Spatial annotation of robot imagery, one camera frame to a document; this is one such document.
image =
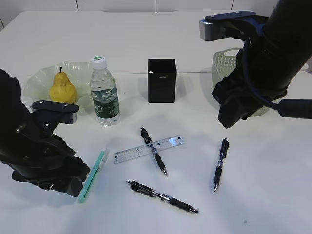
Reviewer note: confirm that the yellow pear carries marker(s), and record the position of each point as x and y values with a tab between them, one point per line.
63	90

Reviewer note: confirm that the black pen at front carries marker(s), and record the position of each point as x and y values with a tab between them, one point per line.
142	189

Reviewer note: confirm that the dark blue pen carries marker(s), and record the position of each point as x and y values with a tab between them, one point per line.
222	155

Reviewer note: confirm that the green woven plastic basket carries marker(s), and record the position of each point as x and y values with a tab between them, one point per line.
224	62

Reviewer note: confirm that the blue silver left wrist camera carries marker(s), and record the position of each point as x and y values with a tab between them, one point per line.
54	112

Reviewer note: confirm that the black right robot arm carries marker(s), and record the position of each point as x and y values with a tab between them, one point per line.
275	49

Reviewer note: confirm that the transparent plastic ruler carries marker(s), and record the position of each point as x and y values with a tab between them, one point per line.
148	149

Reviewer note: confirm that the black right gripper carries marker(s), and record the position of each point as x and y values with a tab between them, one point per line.
235	99

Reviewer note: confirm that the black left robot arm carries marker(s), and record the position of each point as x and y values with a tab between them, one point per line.
29	146

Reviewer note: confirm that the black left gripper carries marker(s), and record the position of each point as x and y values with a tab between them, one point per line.
57	168

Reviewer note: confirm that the clear water bottle green label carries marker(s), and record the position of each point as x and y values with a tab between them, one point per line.
104	92

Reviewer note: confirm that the blue silver right wrist camera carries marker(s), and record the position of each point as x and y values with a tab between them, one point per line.
237	25

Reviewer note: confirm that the black pen on ruler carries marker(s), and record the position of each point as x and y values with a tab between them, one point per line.
157	157

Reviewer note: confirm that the black square pen holder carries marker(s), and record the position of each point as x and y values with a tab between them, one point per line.
161	80

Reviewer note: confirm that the blue silver wrist camera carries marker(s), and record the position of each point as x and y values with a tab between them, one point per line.
237	25
54	112

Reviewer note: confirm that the green wavy glass plate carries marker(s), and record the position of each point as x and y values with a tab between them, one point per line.
79	73

